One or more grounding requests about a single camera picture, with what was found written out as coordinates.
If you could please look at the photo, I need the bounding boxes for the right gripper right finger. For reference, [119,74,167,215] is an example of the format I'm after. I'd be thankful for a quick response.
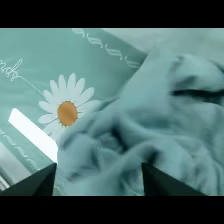
[141,162,206,197]

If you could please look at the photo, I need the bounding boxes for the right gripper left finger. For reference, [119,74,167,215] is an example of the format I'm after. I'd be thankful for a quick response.
[0,162,58,197]

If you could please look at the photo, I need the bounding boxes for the pale blue shirt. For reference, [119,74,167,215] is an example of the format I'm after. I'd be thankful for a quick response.
[53,46,224,197]

